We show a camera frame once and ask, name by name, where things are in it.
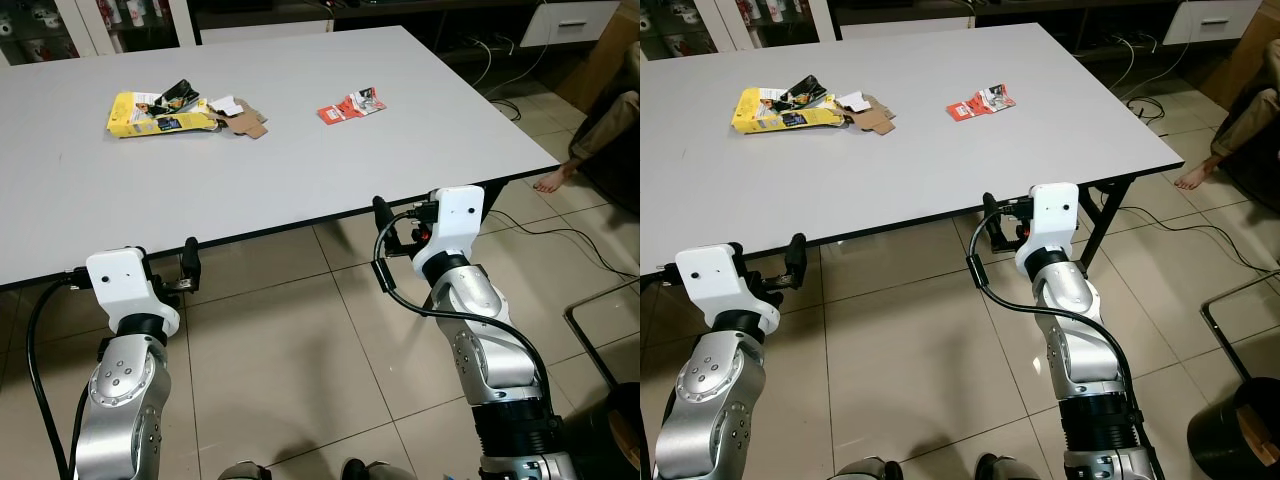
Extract robot right leg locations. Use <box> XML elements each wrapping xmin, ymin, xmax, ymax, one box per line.
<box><xmin>975</xmin><ymin>453</ymin><xmax>1051</xmax><ymax>480</ymax></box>
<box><xmin>340</xmin><ymin>457</ymin><xmax>419</xmax><ymax>480</ymax></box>

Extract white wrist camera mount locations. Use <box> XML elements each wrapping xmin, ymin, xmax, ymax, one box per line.
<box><xmin>85</xmin><ymin>248</ymin><xmax>181</xmax><ymax>336</ymax></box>
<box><xmin>675</xmin><ymin>244</ymin><xmax>782</xmax><ymax>331</ymax></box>
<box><xmin>413</xmin><ymin>187</ymin><xmax>485</xmax><ymax>281</ymax></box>
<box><xmin>1015</xmin><ymin>182</ymin><xmax>1081</xmax><ymax>276</ymax></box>

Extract brown cardboard trash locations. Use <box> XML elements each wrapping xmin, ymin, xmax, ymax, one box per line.
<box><xmin>1235</xmin><ymin>400</ymin><xmax>1280</xmax><ymax>459</ymax></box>
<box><xmin>606</xmin><ymin>408</ymin><xmax>633</xmax><ymax>467</ymax></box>

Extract brown cardboard panel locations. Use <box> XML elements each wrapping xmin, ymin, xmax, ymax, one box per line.
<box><xmin>555</xmin><ymin>0</ymin><xmax>641</xmax><ymax>113</ymax></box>
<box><xmin>1200</xmin><ymin>10</ymin><xmax>1280</xmax><ymax>106</ymax></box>

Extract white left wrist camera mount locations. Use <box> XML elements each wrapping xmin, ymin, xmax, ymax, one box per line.
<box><xmin>675</xmin><ymin>244</ymin><xmax>782</xmax><ymax>331</ymax></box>
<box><xmin>85</xmin><ymin>248</ymin><xmax>181</xmax><ymax>336</ymax></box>

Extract white floor cable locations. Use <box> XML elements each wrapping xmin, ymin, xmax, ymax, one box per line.
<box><xmin>1110</xmin><ymin>35</ymin><xmax>1191</xmax><ymax>101</ymax></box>
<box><xmin>468</xmin><ymin>35</ymin><xmax>553</xmax><ymax>101</ymax></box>

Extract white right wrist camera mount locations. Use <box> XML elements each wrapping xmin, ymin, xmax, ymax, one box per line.
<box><xmin>413</xmin><ymin>187</ymin><xmax>485</xmax><ymax>281</ymax></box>
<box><xmin>1015</xmin><ymin>182</ymin><xmax>1081</xmax><ymax>276</ymax></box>

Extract glass display cabinet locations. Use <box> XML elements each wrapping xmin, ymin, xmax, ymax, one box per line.
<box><xmin>0</xmin><ymin>0</ymin><xmax>196</xmax><ymax>66</ymax></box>
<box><xmin>640</xmin><ymin>0</ymin><xmax>836</xmax><ymax>61</ymax></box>

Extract metal chair frame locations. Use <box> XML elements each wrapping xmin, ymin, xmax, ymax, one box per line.
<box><xmin>563</xmin><ymin>275</ymin><xmax>641</xmax><ymax>391</ymax></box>
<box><xmin>1200</xmin><ymin>268</ymin><xmax>1280</xmax><ymax>386</ymax></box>

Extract white table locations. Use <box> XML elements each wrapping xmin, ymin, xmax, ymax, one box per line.
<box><xmin>640</xmin><ymin>22</ymin><xmax>1186</xmax><ymax>276</ymax></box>
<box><xmin>0</xmin><ymin>25</ymin><xmax>561</xmax><ymax>291</ymax></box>

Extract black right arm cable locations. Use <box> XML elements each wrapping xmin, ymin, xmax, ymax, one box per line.
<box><xmin>965</xmin><ymin>200</ymin><xmax>1136</xmax><ymax>401</ymax></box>
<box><xmin>371</xmin><ymin>205</ymin><xmax>551</xmax><ymax>421</ymax></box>

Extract black floor cable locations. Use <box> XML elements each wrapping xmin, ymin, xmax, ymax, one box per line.
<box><xmin>500</xmin><ymin>205</ymin><xmax>626</xmax><ymax>276</ymax></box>
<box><xmin>1100</xmin><ymin>205</ymin><xmax>1280</xmax><ymax>271</ymax></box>

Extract red packaging card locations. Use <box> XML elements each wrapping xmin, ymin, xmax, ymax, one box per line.
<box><xmin>316</xmin><ymin>87</ymin><xmax>388</xmax><ymax>125</ymax></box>
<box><xmin>945</xmin><ymin>84</ymin><xmax>1017</xmax><ymax>122</ymax></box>

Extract dark upholstered seat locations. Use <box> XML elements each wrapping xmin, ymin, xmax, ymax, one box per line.
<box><xmin>580</xmin><ymin>120</ymin><xmax>641</xmax><ymax>216</ymax></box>
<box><xmin>1225</xmin><ymin>130</ymin><xmax>1280</xmax><ymax>211</ymax></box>

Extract brown cardboard piece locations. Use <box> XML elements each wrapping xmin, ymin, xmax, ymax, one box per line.
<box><xmin>212</xmin><ymin>100</ymin><xmax>271</xmax><ymax>140</ymax></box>
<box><xmin>840</xmin><ymin>96</ymin><xmax>898</xmax><ymax>136</ymax></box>

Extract yellow cardboard box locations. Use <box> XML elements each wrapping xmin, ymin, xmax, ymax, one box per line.
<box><xmin>733</xmin><ymin>86</ymin><xmax>846</xmax><ymax>135</ymax></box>
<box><xmin>107</xmin><ymin>90</ymin><xmax>221</xmax><ymax>139</ymax></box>

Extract white low cabinet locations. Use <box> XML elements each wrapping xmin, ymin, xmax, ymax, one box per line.
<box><xmin>198</xmin><ymin>18</ymin><xmax>336</xmax><ymax>45</ymax></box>

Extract person's trousered leg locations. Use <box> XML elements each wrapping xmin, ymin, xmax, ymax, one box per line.
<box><xmin>568</xmin><ymin>90</ymin><xmax>641</xmax><ymax>166</ymax></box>
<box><xmin>1208</xmin><ymin>65</ymin><xmax>1280</xmax><ymax>161</ymax></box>

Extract person's bare foot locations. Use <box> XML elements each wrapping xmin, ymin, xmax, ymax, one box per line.
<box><xmin>533</xmin><ymin>165</ymin><xmax>583</xmax><ymax>194</ymax></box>
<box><xmin>1173</xmin><ymin>160</ymin><xmax>1223</xmax><ymax>191</ymax></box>

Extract black snack wrapper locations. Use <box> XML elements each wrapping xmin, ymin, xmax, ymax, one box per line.
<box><xmin>778</xmin><ymin>76</ymin><xmax>836</xmax><ymax>109</ymax></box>
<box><xmin>150</xmin><ymin>80</ymin><xmax>209</xmax><ymax>113</ymax></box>

